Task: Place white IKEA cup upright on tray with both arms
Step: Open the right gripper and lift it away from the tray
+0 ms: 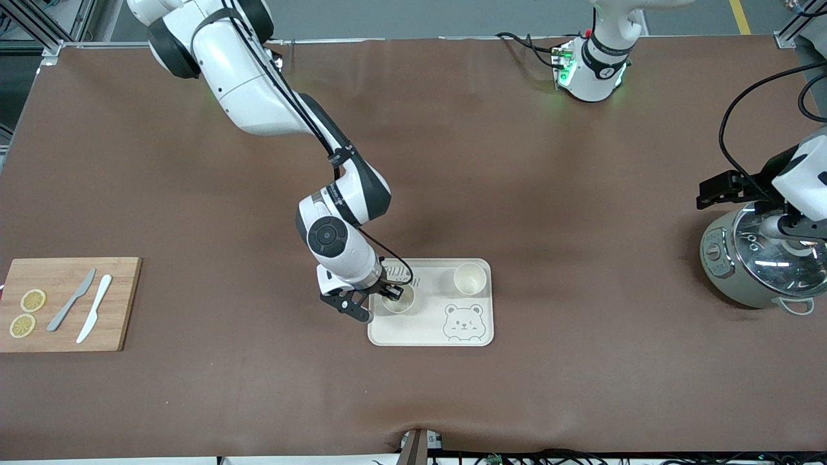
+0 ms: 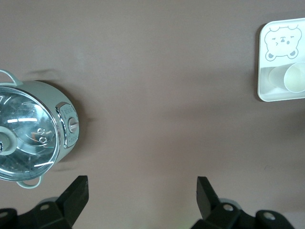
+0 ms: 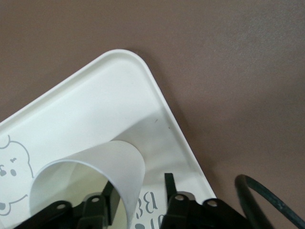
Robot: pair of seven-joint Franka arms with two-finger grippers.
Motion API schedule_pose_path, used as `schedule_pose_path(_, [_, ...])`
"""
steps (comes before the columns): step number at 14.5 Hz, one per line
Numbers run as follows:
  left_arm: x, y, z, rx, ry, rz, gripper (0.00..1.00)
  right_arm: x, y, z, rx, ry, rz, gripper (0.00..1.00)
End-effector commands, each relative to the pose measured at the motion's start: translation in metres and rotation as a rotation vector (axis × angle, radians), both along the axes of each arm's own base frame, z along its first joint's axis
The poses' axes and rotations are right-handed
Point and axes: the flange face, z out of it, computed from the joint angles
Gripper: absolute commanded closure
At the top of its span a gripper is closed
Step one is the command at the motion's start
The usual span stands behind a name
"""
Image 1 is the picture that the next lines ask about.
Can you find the white plastic knife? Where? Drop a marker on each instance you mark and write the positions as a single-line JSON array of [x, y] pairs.
[[95, 307]]

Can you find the glass pot lid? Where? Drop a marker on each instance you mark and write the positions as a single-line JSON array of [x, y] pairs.
[[762, 258]]

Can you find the aluminium frame profile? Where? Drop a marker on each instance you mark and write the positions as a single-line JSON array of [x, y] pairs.
[[798, 22], [35, 26]]

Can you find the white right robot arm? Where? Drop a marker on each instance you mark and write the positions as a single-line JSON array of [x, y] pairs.
[[245, 84]]

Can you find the grey-green electric cooking pot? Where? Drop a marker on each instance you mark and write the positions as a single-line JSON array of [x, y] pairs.
[[717, 265]]

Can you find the camera stand at table edge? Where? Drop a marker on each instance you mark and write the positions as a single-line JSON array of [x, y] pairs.
[[413, 452]]

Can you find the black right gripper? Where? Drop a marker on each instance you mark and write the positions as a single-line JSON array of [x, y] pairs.
[[384, 286]]

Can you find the cream tray with bear print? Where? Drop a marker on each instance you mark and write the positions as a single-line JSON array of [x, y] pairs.
[[426, 329]]

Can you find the bamboo cutting board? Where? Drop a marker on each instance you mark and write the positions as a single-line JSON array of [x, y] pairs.
[[123, 303]]

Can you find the brown table mat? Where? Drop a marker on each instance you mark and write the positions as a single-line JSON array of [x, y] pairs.
[[517, 161]]

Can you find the grey plastic knife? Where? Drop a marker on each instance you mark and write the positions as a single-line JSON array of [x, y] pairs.
[[70, 302]]

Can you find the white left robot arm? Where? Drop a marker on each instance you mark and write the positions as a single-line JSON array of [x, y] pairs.
[[597, 71]]

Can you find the white IKEA cup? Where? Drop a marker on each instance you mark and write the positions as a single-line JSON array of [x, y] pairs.
[[470, 279], [398, 302]]

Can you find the lemon slice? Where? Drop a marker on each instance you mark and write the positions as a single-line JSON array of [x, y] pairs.
[[22, 325], [33, 300]]

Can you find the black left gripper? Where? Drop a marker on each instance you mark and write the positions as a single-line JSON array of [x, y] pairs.
[[761, 183]]

